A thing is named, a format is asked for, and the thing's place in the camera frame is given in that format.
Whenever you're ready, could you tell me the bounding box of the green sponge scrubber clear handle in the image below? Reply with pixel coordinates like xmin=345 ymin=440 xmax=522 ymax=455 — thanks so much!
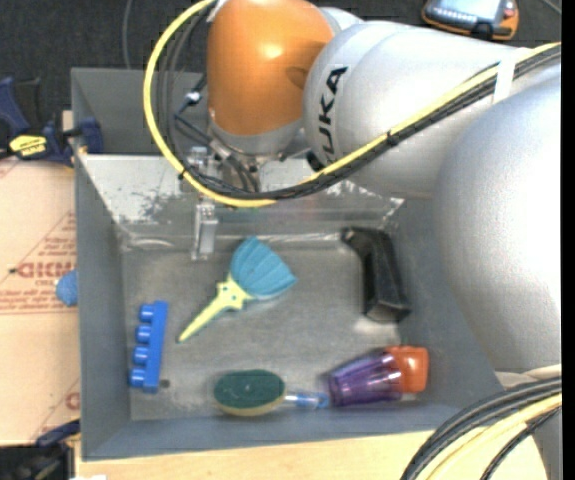
xmin=212 ymin=368 xmax=331 ymax=418

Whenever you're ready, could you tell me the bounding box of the brown cardboard board red print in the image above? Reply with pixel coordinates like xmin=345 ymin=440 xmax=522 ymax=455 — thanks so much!
xmin=0 ymin=146 xmax=82 ymax=450

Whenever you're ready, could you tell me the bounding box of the blue block with round pegs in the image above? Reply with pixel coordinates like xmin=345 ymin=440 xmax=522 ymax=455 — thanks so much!
xmin=127 ymin=299 xmax=170 ymax=395

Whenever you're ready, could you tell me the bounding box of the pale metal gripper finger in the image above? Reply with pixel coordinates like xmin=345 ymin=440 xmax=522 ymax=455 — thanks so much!
xmin=192 ymin=201 xmax=220 ymax=262
xmin=186 ymin=145 xmax=210 ymax=193

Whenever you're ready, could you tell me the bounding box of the blue and yellow toy brush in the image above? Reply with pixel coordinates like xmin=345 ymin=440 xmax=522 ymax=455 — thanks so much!
xmin=176 ymin=235 xmax=300 ymax=345

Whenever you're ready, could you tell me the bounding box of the purple cup with orange lid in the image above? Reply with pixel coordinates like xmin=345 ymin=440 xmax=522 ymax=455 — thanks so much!
xmin=326 ymin=345 xmax=431 ymax=409

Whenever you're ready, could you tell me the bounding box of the grey metal bin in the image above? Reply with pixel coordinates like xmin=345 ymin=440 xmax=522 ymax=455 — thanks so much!
xmin=70 ymin=66 xmax=507 ymax=462

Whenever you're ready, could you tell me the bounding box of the black plastic angled holder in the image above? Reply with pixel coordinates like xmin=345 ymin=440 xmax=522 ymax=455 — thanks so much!
xmin=340 ymin=225 xmax=413 ymax=325

